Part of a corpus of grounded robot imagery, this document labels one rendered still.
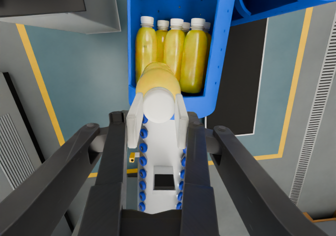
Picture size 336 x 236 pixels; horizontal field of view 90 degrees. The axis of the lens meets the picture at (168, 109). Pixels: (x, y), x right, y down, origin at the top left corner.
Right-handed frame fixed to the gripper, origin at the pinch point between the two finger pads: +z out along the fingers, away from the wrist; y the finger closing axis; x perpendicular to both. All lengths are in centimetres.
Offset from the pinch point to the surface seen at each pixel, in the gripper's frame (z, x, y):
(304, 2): 52, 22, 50
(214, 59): 26.8, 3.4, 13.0
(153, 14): 49, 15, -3
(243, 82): 134, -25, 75
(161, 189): 39, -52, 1
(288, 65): 151, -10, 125
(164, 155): 54, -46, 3
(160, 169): 51, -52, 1
